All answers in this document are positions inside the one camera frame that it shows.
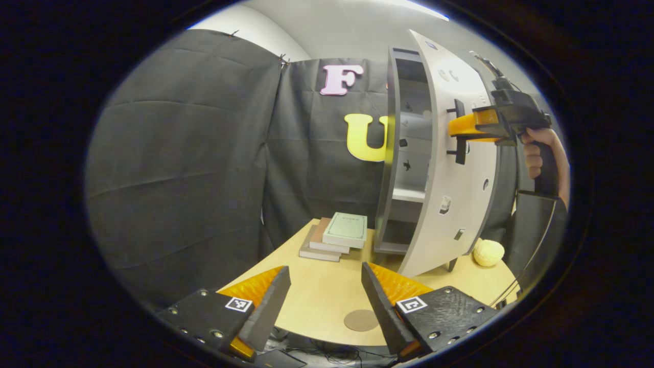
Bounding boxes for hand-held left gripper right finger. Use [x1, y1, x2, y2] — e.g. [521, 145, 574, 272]
[361, 262, 504, 361]

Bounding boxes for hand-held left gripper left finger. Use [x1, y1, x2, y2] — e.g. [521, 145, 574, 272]
[156, 266, 292, 361]

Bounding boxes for black door handle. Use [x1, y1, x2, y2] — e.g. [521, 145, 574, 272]
[446, 99, 469, 166]

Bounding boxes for round brown coaster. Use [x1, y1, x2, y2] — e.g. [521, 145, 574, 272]
[343, 309, 380, 332]

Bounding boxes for dark grey cabinet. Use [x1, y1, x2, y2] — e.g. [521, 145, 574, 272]
[374, 47, 459, 273]

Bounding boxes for white cabinet door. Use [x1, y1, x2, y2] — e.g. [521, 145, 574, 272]
[398, 29, 512, 279]

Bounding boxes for grey cabinet shelf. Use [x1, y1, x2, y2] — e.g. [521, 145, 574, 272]
[392, 188, 428, 203]

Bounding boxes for grey book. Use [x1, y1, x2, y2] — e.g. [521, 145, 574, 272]
[298, 225, 342, 263]

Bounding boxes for brown book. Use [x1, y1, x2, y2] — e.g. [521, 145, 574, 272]
[309, 217, 351, 255]

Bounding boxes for green book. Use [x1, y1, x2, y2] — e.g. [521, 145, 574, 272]
[322, 212, 368, 250]

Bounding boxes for yellow plush toy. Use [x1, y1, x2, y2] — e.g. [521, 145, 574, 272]
[472, 238, 506, 268]

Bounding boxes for black backdrop cloth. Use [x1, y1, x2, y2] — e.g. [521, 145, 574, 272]
[84, 28, 519, 310]

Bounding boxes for black floor cables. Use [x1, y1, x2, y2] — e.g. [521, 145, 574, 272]
[278, 337, 390, 368]

